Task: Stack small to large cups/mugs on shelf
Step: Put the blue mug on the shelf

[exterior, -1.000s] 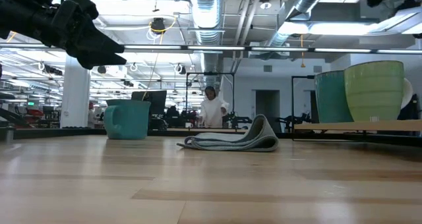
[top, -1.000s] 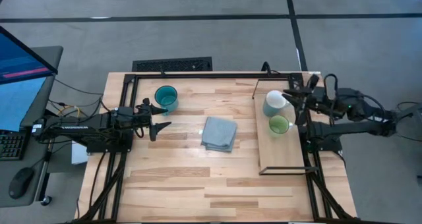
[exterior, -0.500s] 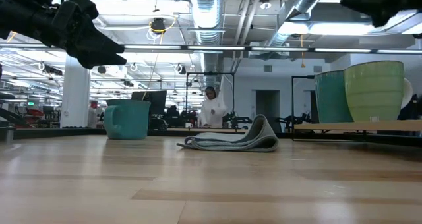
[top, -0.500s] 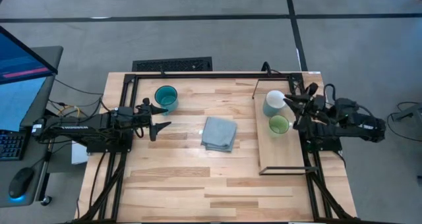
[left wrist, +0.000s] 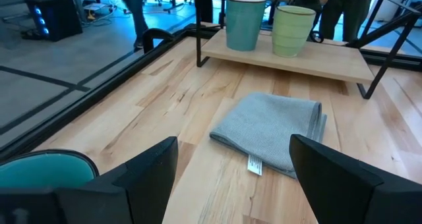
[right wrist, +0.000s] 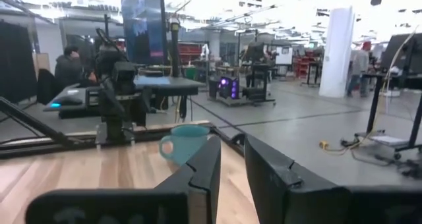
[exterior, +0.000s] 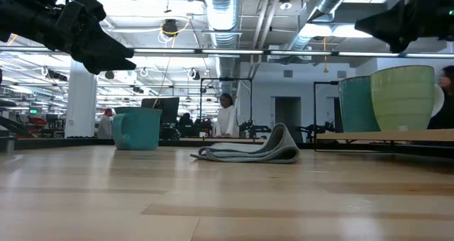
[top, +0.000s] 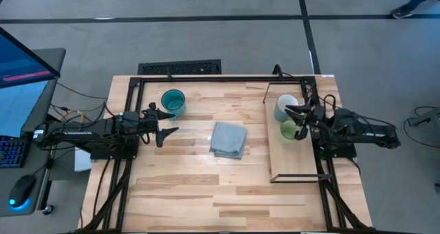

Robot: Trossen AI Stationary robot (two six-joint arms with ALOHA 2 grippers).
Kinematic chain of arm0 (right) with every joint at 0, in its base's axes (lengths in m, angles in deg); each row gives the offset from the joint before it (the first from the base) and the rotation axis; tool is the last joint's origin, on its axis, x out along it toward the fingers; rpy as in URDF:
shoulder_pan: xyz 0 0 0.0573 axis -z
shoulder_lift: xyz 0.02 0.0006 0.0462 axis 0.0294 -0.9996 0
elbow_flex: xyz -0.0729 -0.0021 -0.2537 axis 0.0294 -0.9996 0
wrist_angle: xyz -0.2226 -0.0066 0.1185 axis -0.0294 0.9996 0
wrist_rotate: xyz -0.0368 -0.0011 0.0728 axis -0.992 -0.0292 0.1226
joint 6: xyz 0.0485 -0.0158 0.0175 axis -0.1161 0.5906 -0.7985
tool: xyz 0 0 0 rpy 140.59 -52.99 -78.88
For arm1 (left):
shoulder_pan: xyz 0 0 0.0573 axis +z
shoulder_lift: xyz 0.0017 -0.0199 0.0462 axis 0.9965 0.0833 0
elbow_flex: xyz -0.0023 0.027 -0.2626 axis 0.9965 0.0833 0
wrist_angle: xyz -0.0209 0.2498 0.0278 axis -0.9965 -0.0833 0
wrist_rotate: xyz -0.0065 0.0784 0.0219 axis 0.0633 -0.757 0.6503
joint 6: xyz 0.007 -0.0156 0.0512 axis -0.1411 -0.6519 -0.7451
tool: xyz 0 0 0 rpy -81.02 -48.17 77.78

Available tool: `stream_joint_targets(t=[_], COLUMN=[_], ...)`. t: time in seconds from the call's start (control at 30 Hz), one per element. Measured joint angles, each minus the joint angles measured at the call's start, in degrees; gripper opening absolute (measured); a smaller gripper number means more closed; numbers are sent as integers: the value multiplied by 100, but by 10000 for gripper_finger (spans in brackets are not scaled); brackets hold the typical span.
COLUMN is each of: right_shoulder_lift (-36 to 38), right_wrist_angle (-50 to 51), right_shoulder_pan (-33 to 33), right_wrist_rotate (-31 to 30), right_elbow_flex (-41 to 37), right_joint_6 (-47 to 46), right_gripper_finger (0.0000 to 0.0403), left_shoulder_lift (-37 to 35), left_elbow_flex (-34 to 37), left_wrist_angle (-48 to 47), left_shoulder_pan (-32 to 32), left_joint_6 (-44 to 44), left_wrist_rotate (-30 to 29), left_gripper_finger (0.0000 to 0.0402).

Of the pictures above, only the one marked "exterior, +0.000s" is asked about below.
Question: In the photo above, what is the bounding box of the person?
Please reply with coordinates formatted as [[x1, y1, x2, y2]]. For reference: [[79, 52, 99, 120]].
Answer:
[[96, 108, 114, 140], [214, 92, 240, 139], [426, 65, 454, 130], [177, 112, 194, 138]]

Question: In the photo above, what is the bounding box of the white round pillar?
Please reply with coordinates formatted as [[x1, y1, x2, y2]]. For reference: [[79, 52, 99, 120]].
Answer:
[[64, 60, 98, 139]]

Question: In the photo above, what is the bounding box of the black table edge rail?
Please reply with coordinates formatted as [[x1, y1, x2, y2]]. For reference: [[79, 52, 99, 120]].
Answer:
[[0, 136, 316, 151]]

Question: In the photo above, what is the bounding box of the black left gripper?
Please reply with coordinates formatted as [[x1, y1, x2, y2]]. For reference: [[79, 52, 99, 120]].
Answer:
[[55, 0, 137, 76]]

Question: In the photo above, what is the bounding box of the green and white mug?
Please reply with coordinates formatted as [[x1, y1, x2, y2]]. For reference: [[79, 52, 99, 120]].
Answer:
[[369, 65, 445, 132]]

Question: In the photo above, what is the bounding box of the tall teal cup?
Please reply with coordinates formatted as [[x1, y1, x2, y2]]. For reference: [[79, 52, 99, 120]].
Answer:
[[338, 74, 381, 133]]

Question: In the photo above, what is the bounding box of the black monitor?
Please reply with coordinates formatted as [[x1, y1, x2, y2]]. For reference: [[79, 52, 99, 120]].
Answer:
[[140, 96, 180, 125]]

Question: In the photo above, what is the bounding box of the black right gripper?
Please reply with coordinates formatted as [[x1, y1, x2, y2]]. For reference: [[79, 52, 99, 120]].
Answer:
[[354, 0, 454, 55]]

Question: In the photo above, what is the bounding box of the silver ventilation duct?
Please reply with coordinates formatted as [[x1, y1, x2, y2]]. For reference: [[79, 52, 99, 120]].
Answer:
[[201, 0, 243, 96]]

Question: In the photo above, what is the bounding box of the teal speckled enamel mug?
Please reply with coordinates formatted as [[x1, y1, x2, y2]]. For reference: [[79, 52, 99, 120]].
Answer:
[[111, 106, 163, 151]]

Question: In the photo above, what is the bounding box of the grey folded cloth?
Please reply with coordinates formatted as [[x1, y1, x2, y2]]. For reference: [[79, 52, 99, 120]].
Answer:
[[189, 122, 301, 164]]

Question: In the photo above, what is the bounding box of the black ceiling camera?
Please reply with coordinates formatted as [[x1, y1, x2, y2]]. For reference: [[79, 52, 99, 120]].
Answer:
[[162, 18, 179, 38]]

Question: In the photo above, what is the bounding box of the long ceiling light bar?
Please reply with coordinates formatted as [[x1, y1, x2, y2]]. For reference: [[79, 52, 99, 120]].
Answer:
[[0, 45, 454, 59]]

